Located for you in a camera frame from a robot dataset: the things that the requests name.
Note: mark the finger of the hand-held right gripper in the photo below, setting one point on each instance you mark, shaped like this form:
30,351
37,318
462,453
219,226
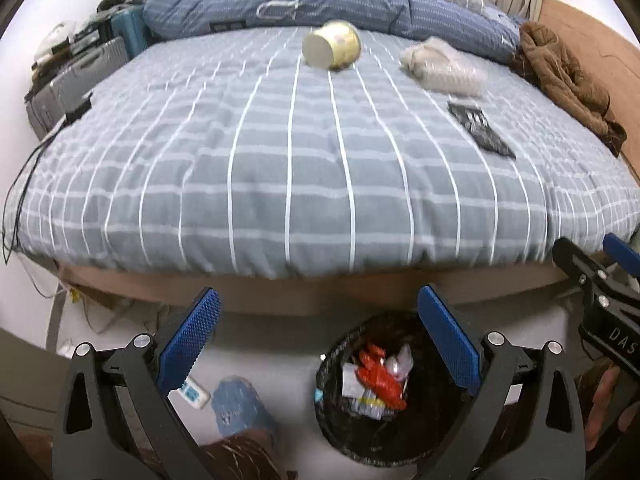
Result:
622,255
582,272

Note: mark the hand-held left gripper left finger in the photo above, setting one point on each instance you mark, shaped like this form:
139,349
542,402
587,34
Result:
190,335

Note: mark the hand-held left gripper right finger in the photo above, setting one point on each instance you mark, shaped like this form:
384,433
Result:
450,340

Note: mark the black trash bin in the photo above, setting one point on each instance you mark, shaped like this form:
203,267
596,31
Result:
340,440

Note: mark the person's right hand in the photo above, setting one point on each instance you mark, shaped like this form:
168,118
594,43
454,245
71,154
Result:
602,405

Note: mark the silver wrapper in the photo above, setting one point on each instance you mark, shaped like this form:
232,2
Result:
400,360

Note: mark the white power strip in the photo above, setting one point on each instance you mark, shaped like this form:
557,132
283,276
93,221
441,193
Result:
196,394

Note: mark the red wrapper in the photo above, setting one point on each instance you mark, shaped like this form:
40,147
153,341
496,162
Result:
382,380

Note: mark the blue slipper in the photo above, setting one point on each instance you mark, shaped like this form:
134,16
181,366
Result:
240,407

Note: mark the yellow cardboard piece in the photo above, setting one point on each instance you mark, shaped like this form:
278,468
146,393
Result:
97,296

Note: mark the white wrapper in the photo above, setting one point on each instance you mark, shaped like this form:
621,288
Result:
351,380

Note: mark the person's left leg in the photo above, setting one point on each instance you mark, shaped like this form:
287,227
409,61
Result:
240,455

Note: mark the grey plaid bed sheet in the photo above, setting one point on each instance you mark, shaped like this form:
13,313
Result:
250,170

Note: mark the black snack packet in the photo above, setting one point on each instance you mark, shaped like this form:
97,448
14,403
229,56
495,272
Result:
480,127

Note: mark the brown jacket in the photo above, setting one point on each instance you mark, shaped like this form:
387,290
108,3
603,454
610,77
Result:
560,70

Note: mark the crumpled clear plastic bag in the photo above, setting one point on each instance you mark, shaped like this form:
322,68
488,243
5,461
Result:
440,67

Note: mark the silver suitcase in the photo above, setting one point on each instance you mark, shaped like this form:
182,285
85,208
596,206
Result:
75,80

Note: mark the teal suitcase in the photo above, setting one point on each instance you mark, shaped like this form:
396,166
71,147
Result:
131,30

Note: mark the gold tin can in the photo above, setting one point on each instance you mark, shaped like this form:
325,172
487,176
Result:
340,42

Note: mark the blue patterned duvet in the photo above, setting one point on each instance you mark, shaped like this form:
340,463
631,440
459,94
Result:
350,0

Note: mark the wooden bed frame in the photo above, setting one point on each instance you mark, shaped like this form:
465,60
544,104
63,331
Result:
300,295

